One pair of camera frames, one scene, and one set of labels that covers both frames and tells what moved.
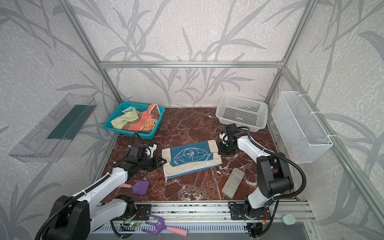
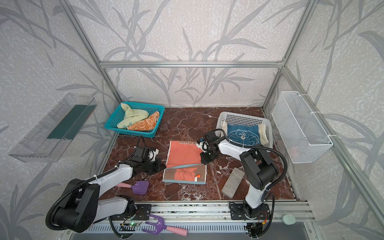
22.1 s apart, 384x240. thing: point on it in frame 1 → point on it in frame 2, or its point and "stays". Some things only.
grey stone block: (233, 182) stays
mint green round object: (289, 219) stays
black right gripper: (226, 147) → (208, 153)
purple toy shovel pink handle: (141, 187) stays
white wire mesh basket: (304, 137) stays
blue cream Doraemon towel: (186, 158) → (249, 134)
